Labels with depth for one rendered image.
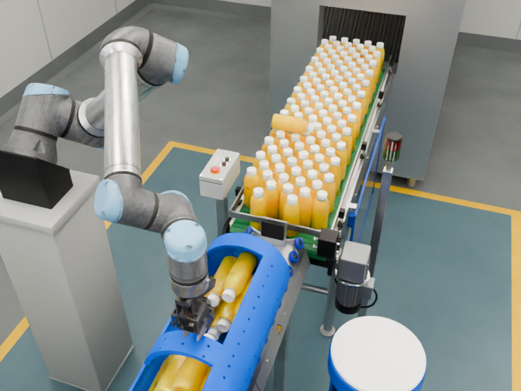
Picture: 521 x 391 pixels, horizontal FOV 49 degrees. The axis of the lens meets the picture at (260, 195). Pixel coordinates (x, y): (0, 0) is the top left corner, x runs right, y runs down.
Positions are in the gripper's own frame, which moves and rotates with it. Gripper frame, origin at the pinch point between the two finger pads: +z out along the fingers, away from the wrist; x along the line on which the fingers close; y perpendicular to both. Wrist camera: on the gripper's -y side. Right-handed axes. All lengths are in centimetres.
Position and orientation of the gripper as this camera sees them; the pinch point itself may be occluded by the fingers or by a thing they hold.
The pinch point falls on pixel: (199, 330)
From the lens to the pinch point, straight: 154.4
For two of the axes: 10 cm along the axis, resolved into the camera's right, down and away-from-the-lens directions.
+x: 9.5, 2.0, -2.4
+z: 0.0, 7.7, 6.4
